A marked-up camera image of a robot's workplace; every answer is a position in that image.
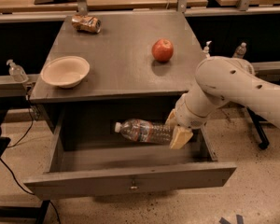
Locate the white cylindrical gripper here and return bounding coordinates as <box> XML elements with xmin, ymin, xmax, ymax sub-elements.
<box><xmin>165</xmin><ymin>94</ymin><xmax>207</xmax><ymax>149</ymax></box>

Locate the clear plastic water bottle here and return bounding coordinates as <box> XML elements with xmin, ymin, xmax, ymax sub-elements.
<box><xmin>115</xmin><ymin>119</ymin><xmax>173</xmax><ymax>145</ymax></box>

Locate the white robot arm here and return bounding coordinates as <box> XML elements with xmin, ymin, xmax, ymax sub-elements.
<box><xmin>166</xmin><ymin>56</ymin><xmax>280</xmax><ymax>133</ymax></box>

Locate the metal drawer knob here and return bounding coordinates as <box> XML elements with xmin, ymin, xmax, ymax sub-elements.
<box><xmin>130</xmin><ymin>180</ymin><xmax>139</xmax><ymax>190</ymax></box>

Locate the right hand sanitizer pump bottle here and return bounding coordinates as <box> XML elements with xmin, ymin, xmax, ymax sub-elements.
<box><xmin>203</xmin><ymin>41</ymin><xmax>212</xmax><ymax>58</ymax></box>

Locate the hand sanitizer pump bottle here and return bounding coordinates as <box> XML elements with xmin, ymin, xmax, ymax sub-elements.
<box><xmin>7</xmin><ymin>60</ymin><xmax>29</xmax><ymax>83</ymax></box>
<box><xmin>203</xmin><ymin>41</ymin><xmax>212</xmax><ymax>58</ymax></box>

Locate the open grey top drawer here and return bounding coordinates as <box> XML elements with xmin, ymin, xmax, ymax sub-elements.
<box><xmin>24</xmin><ymin>104</ymin><xmax>236</xmax><ymax>200</ymax></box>

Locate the small background water bottle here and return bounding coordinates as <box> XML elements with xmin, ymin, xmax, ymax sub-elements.
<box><xmin>232</xmin><ymin>42</ymin><xmax>246</xmax><ymax>59</ymax></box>

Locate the left hand sanitizer pump bottle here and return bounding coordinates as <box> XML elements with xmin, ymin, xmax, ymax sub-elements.
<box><xmin>7</xmin><ymin>60</ymin><xmax>29</xmax><ymax>83</ymax></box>

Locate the grey cabinet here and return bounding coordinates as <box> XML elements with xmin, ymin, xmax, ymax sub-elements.
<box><xmin>29</xmin><ymin>10</ymin><xmax>224</xmax><ymax>133</ymax></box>

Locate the red apple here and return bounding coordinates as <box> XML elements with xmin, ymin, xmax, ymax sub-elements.
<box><xmin>151</xmin><ymin>38</ymin><xmax>174</xmax><ymax>63</ymax></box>

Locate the black chair base right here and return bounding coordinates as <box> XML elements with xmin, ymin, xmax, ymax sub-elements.
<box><xmin>247</xmin><ymin>108</ymin><xmax>270</xmax><ymax>150</ymax></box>

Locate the white paper bowl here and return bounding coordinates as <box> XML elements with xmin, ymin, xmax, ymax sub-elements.
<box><xmin>40</xmin><ymin>56</ymin><xmax>91</xmax><ymax>89</ymax></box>

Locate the crushed brown snack can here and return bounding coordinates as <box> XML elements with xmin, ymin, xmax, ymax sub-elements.
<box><xmin>71</xmin><ymin>15</ymin><xmax>101</xmax><ymax>34</ymax></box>

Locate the wooden background desk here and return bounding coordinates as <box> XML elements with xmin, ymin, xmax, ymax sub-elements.
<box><xmin>0</xmin><ymin>0</ymin><xmax>179</xmax><ymax>13</ymax></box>

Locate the black floor cable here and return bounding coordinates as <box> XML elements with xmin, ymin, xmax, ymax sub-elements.
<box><xmin>0</xmin><ymin>87</ymin><xmax>63</xmax><ymax>224</ymax></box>

